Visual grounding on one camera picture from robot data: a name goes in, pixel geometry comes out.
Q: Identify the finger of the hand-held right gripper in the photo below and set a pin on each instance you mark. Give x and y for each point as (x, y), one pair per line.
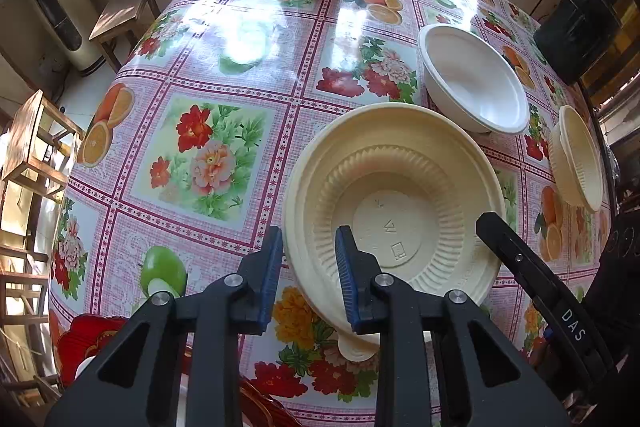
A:
(535, 277)

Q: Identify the large beige bowl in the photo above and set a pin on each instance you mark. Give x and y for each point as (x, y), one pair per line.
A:
(400, 187)

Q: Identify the white paper bowl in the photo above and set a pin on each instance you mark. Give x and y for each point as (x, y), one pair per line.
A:
(470, 77)

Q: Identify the light wooden stool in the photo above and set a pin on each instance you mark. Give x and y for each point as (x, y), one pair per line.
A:
(20, 279)
(30, 127)

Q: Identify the dark wooden stool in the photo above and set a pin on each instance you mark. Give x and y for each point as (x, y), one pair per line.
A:
(125, 4)

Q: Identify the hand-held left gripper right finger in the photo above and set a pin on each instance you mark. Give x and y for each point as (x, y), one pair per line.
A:
(347, 282)

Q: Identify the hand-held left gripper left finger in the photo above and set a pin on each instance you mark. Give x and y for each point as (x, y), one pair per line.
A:
(270, 282)

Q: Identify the red flower-shaped plate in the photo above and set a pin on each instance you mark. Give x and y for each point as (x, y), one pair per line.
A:
(100, 332)

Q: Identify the small beige bowl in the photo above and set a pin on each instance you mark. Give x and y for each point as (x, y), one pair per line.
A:
(575, 157)

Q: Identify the black cylindrical container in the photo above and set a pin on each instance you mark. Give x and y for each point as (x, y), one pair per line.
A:
(575, 32)

